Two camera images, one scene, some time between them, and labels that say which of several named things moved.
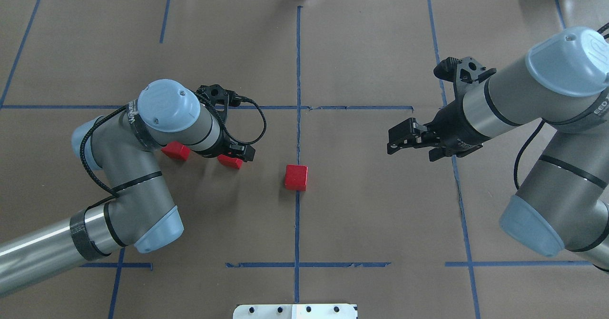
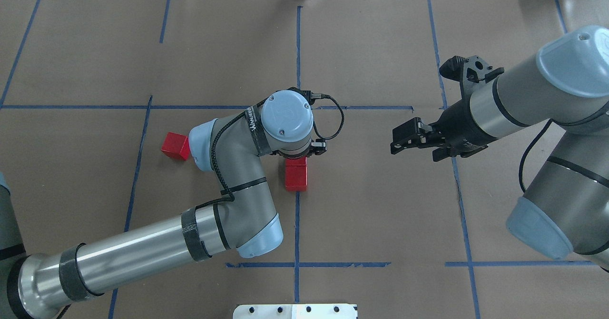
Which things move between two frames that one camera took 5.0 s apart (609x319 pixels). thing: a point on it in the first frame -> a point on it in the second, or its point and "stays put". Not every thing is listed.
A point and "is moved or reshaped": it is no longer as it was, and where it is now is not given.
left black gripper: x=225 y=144 -> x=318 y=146
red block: x=176 y=150 stays put
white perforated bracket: x=295 y=311 stays put
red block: x=235 y=163 is moved or reshaped
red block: x=296 y=177 stays put
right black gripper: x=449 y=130 stays put
